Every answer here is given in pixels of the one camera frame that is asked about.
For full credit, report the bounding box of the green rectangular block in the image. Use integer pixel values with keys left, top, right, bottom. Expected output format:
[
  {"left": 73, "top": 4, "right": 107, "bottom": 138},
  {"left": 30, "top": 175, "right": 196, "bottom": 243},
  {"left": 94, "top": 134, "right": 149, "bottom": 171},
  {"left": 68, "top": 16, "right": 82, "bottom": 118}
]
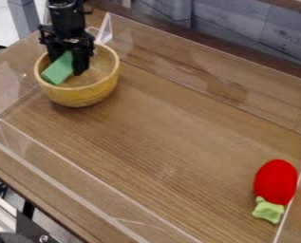
[{"left": 41, "top": 51, "right": 73, "bottom": 85}]

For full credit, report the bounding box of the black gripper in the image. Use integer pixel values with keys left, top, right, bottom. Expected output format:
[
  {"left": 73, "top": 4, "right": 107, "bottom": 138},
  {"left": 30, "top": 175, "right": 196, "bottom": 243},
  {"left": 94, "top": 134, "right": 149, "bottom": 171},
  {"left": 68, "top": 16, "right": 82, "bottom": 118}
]
[{"left": 38, "top": 0, "right": 94, "bottom": 76}]

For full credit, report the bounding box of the grey metal post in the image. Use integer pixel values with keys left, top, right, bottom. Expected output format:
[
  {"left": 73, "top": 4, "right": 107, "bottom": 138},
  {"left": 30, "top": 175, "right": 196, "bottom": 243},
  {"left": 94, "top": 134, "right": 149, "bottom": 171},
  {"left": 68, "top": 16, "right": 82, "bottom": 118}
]
[{"left": 8, "top": 0, "right": 40, "bottom": 39}]

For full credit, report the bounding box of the brown wooden bowl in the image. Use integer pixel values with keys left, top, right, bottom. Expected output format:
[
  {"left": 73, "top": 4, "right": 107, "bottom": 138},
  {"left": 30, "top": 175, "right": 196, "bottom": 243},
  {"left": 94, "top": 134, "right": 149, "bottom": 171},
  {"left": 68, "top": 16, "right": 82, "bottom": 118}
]
[{"left": 34, "top": 45, "right": 121, "bottom": 107}]

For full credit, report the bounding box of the black metal bracket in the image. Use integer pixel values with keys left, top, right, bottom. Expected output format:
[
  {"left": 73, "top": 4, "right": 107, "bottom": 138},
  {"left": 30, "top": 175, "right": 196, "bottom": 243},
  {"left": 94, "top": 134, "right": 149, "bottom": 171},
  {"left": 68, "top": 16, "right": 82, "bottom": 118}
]
[{"left": 16, "top": 212, "right": 62, "bottom": 243}]

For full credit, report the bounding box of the red plush strawberry toy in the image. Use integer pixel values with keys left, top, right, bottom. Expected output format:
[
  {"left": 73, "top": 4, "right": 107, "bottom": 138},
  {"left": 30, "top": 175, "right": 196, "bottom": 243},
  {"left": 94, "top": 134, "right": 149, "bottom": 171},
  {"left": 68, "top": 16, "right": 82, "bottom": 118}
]
[{"left": 252, "top": 159, "right": 299, "bottom": 224}]

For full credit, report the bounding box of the clear acrylic enclosure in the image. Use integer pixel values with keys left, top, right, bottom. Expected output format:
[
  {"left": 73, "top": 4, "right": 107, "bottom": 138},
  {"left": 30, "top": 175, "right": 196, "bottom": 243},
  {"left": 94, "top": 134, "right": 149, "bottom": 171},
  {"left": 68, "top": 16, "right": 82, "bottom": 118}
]
[{"left": 0, "top": 17, "right": 301, "bottom": 243}]

